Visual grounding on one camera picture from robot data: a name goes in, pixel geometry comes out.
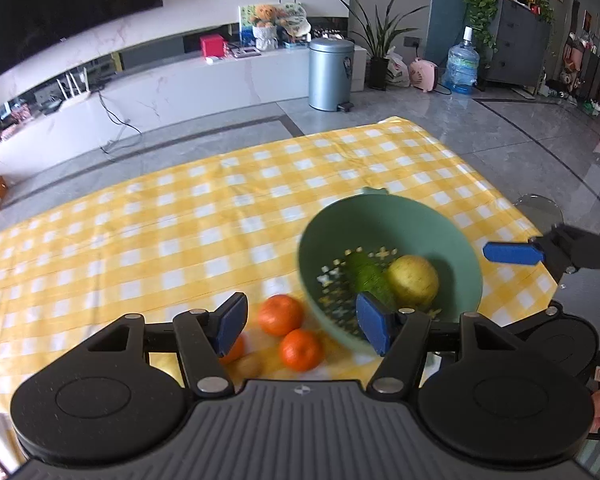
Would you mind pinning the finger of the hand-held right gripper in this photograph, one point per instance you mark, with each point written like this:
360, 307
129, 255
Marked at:
512, 253

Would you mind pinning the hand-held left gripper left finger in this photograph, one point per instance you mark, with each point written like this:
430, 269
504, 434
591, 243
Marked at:
230, 322

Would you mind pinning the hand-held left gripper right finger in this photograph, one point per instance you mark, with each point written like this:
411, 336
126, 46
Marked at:
375, 322

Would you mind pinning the orange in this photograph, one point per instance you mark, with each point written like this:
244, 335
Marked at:
235, 352
301, 350
280, 315

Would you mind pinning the small tan round fruit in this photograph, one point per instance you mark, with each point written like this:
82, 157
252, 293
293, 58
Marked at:
249, 366

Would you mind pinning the green cucumber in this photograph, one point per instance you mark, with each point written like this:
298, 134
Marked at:
367, 272

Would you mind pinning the large yellow round fruit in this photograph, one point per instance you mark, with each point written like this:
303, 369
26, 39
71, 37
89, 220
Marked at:
412, 282

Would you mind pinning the green plastic bowl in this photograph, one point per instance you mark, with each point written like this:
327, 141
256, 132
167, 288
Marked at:
380, 225

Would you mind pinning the yellow checked tablecloth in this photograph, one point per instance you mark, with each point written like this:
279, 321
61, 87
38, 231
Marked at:
155, 240

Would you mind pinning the blue water bottle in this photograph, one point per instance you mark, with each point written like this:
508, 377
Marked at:
461, 67

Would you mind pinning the cluttered shelf rack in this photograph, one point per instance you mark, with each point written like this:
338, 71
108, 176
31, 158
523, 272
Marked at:
582, 67

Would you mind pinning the pink fan heater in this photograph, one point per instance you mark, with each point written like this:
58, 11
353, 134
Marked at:
424, 74

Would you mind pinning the grey drawer cabinet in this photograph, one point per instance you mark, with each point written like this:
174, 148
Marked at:
517, 45

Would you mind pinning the white plastic bag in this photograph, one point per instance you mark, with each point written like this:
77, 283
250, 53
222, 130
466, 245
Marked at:
397, 70

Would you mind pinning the white marble television cabinet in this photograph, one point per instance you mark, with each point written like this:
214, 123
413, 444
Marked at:
205, 85

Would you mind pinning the white box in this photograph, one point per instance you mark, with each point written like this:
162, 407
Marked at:
360, 67

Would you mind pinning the grey metal trash can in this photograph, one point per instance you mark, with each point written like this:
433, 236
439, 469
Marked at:
330, 75

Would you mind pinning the long-leaved potted plant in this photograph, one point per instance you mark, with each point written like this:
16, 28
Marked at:
377, 35

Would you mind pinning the white router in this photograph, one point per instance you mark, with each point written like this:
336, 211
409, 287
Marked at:
75, 94

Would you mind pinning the red box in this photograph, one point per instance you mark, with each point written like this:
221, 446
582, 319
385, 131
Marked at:
212, 46

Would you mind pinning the teddy bear bouquet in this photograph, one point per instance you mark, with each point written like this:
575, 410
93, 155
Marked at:
266, 30

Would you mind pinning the round paper fan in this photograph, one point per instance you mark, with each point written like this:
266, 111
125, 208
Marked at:
296, 25

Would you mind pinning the black flat television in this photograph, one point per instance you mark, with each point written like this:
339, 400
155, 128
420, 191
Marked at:
55, 5

